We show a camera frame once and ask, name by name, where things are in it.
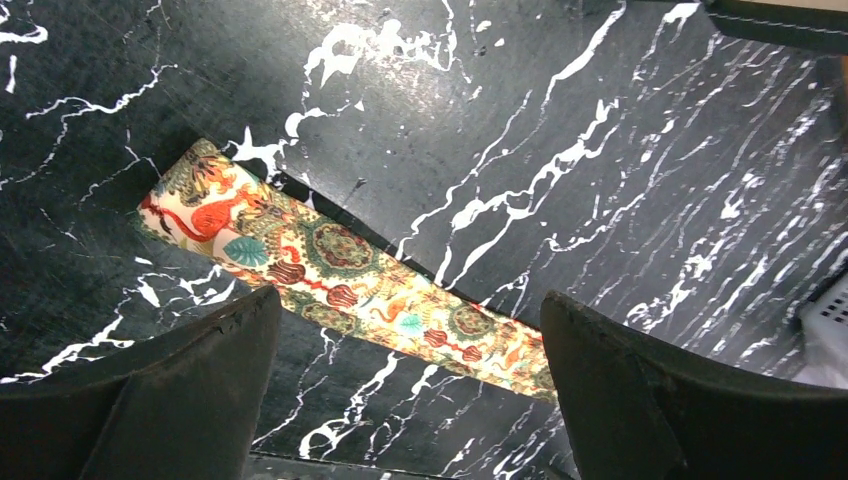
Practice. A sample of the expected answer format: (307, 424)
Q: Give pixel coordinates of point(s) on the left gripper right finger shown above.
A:
(637, 407)

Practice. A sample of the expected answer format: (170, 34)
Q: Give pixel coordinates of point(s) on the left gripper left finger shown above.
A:
(183, 405)

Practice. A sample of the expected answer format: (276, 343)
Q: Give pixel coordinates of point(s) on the colourful floral patterned tie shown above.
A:
(207, 204)

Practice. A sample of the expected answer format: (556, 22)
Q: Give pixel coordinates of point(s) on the white plastic basket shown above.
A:
(824, 329)

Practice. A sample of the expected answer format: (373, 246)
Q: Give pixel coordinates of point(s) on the black compartment tie box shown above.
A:
(812, 25)

